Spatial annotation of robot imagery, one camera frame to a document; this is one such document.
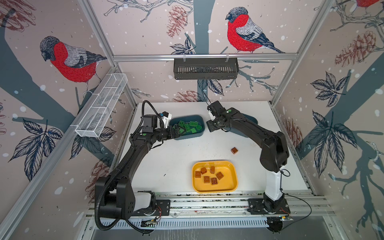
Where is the green two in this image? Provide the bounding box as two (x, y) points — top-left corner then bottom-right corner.
(184, 123), (191, 133)

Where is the long green lego brick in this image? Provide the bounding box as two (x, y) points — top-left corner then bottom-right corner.
(189, 121), (199, 127)

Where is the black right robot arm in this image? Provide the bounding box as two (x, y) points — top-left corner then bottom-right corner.
(206, 101), (290, 214)

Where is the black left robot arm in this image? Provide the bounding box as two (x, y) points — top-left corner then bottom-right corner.
(94, 111), (180, 231)

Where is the right dark teal bin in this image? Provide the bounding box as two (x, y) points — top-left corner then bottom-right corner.
(230, 114), (259, 138)

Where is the dark teal bin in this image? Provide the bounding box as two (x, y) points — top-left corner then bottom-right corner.
(170, 115), (205, 140)
(230, 114), (259, 138)

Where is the left dark teal bin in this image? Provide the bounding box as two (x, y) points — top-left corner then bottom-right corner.
(170, 115), (205, 140)

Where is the brown lego brick far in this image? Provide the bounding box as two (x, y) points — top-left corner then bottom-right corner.
(231, 147), (238, 154)

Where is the yellow plastic tray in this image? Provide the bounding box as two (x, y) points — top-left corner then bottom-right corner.
(192, 161), (239, 194)

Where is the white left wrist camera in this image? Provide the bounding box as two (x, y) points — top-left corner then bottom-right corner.
(160, 112), (172, 128)

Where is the black hanging wire basket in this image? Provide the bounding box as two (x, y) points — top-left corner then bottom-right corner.
(174, 58), (239, 80)

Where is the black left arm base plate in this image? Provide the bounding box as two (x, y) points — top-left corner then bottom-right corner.
(132, 200), (171, 217)

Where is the white wire mesh shelf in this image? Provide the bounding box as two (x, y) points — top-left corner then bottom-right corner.
(75, 73), (128, 138)

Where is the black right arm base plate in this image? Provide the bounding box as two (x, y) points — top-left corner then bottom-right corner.
(247, 196), (291, 216)

